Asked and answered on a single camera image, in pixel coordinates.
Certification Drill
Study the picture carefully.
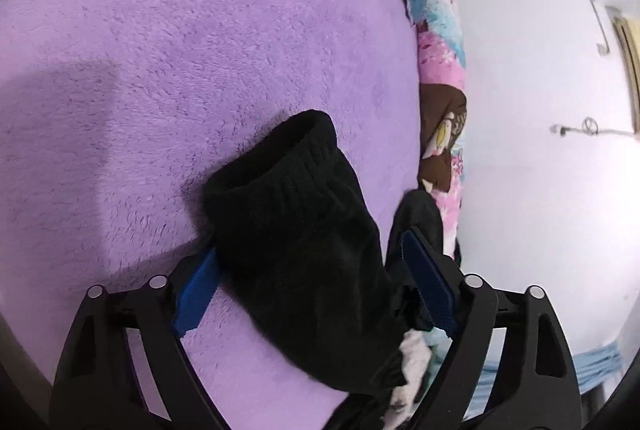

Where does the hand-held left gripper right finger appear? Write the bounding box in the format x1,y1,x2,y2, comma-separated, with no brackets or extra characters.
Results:
401,228,584,430

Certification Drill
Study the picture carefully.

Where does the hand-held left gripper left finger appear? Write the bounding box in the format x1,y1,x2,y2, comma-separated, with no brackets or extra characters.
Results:
47,247,232,430

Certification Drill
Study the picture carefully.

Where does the black fleece-lined jacket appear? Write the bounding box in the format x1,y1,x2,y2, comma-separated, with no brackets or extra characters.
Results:
200,109,463,430

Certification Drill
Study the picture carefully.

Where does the brown printed cloth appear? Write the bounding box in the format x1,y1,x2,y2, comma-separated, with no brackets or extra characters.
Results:
416,83,469,192

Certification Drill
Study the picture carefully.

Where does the blue striped cloth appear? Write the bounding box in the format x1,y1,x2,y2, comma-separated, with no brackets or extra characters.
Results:
464,341,627,422

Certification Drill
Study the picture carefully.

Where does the pink floral bed sheet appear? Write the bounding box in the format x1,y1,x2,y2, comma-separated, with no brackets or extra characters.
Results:
409,0,469,263

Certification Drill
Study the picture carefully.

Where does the purple fleece blanket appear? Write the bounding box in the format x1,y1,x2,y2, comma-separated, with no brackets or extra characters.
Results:
0,0,426,430

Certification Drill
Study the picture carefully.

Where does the wall pipe with valve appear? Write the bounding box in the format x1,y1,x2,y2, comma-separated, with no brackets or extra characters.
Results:
550,117,640,139

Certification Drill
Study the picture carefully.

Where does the wooden window frame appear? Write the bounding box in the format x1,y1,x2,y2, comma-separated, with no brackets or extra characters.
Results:
606,4,640,136

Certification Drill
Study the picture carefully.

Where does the wall cable conduit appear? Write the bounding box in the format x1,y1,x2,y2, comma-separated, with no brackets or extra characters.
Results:
589,0,632,57

